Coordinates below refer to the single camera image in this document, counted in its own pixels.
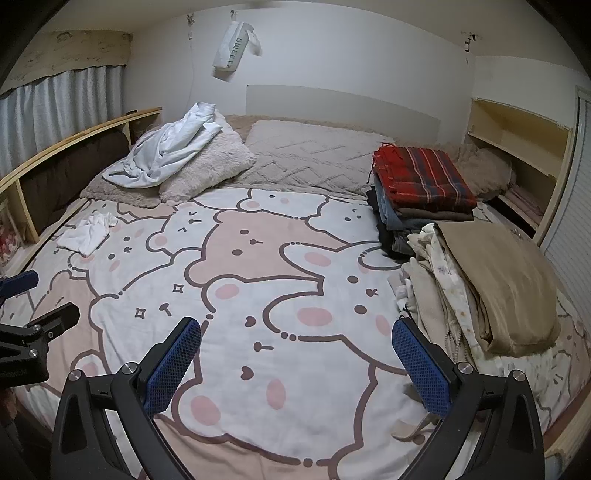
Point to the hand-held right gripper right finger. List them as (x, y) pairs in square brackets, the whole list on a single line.
[(422, 369)]

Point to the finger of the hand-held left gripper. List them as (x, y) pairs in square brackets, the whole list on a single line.
[(21, 282), (57, 318)]

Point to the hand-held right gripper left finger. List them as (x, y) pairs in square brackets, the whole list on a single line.
[(173, 364)]

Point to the white t-shirt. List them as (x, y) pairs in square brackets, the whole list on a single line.
[(87, 234)]

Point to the stack of dark folded clothes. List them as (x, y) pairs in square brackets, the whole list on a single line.
[(397, 226)]

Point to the pink floral cloth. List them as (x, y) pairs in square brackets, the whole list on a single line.
[(7, 235)]

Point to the wooden headboard shelf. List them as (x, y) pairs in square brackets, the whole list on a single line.
[(27, 182)]

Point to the olive folded garment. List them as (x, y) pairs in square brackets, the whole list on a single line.
[(503, 286)]

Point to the printed bear blanket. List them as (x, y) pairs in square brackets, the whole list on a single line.
[(258, 286)]

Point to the beige fluffy blanket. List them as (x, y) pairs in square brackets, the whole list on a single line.
[(120, 191)]

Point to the white curtain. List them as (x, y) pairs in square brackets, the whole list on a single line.
[(60, 104)]

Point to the white crumpled garment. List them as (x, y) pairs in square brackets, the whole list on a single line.
[(161, 150)]

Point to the red plaid folded blanket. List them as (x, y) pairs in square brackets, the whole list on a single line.
[(425, 173)]

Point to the fluffy beige pillow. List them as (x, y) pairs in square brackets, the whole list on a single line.
[(210, 170)]

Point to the white slatted door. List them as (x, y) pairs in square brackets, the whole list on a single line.
[(572, 221)]

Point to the beige printed valance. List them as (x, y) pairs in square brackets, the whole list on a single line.
[(69, 51)]

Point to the beige quilted pillow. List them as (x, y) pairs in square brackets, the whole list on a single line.
[(314, 159)]

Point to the white hanging bag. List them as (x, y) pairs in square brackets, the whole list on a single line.
[(233, 46)]

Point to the wooden bed frame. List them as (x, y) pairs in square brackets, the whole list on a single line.
[(567, 438)]

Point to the wooden wall shelf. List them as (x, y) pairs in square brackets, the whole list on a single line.
[(517, 152)]

